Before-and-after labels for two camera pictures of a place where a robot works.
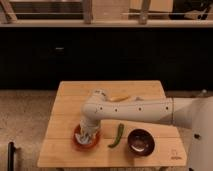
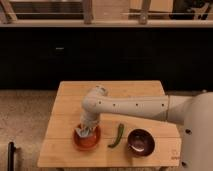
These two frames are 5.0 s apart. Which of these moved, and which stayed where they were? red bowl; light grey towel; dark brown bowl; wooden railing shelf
Moved: light grey towel
Stayed: dark brown bowl; wooden railing shelf; red bowl
